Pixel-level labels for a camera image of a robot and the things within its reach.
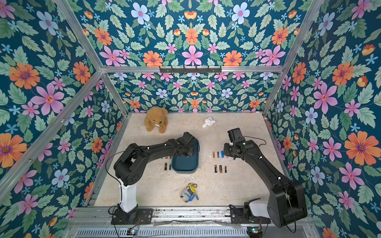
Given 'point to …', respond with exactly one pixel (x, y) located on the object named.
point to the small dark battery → (225, 169)
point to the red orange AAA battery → (214, 154)
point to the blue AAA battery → (218, 155)
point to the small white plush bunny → (209, 121)
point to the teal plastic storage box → (188, 163)
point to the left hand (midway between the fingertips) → (192, 150)
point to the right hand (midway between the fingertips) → (228, 149)
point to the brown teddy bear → (157, 116)
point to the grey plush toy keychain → (188, 193)
